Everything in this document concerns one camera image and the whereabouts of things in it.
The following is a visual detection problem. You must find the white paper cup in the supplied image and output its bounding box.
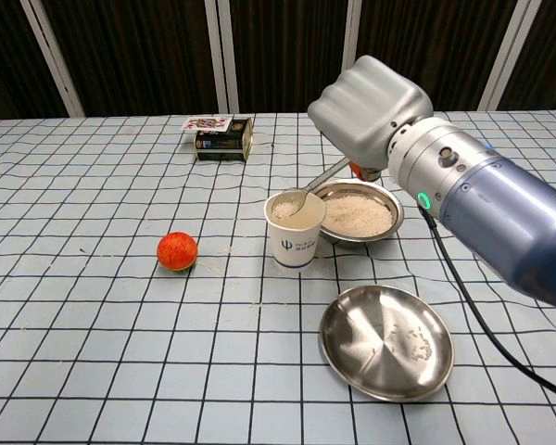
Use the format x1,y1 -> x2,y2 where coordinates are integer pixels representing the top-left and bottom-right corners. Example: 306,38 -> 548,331
263,187 -> 328,273

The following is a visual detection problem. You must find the white aluminium frame post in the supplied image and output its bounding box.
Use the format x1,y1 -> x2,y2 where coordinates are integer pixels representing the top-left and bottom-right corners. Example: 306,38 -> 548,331
19,0 -> 85,118
477,0 -> 543,111
205,0 -> 240,115
339,0 -> 363,70

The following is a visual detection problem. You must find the metal spoon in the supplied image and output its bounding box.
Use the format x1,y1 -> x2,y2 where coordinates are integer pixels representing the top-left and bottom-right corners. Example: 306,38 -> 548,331
272,156 -> 353,222

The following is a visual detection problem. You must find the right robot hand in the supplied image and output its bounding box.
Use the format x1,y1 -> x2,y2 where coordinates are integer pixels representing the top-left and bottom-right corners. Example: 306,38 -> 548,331
306,54 -> 435,183

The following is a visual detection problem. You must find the white bowl of grain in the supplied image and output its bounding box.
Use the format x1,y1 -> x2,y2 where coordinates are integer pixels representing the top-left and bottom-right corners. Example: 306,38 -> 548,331
317,179 -> 405,247

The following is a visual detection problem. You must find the orange fruit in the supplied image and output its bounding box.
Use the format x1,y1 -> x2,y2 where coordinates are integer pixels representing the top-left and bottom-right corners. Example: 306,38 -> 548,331
156,231 -> 199,273

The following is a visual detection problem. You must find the checkered tablecloth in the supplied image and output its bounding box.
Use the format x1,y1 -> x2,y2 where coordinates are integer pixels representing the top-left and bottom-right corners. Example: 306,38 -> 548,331
0,109 -> 556,445

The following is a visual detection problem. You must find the steel plate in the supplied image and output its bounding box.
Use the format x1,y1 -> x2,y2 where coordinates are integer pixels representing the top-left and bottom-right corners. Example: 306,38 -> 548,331
319,285 -> 455,403

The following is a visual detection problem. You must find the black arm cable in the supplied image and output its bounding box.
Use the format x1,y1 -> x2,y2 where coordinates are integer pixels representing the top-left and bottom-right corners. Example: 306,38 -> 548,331
416,203 -> 556,404

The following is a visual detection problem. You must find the playing card deck box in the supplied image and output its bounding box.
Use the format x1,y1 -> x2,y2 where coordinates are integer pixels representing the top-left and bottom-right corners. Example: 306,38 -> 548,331
193,117 -> 254,162

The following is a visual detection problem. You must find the queen playing card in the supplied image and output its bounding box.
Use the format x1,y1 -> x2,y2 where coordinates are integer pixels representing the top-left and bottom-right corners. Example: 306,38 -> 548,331
180,115 -> 234,134

